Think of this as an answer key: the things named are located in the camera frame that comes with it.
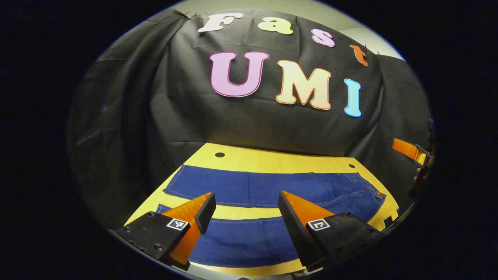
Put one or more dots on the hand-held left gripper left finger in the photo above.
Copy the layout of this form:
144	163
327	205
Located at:
206	216

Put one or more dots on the black backdrop cloth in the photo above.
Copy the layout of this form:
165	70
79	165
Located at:
253	124

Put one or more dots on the blue denim jeans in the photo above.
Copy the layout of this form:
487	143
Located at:
253	186

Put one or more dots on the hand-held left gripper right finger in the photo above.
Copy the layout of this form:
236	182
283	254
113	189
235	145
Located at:
291	229

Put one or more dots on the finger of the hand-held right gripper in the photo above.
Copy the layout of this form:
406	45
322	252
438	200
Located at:
404	149

